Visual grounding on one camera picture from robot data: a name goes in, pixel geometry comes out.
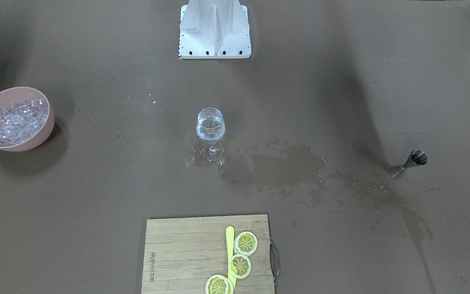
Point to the steel jigger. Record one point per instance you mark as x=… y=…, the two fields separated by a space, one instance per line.
x=415 y=158

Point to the clear wine glass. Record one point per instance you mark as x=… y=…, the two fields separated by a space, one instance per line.
x=210 y=129

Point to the clear ice cubes pile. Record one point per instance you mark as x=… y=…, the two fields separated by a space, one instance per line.
x=20 y=121

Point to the yellow plastic knife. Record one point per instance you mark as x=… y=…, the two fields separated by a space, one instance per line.
x=230 y=236

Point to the lemon slice far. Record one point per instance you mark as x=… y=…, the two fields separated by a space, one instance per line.
x=245 y=243

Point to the lemon slice middle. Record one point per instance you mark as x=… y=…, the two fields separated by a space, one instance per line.
x=239 y=266

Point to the bamboo cutting board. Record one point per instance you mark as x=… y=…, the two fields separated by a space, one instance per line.
x=182 y=253

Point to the lemon slice near edge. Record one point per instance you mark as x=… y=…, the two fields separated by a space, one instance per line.
x=218 y=284

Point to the pink bowl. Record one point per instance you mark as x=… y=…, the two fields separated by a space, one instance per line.
x=18 y=95

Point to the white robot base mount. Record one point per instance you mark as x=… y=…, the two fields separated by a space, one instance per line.
x=214 y=29

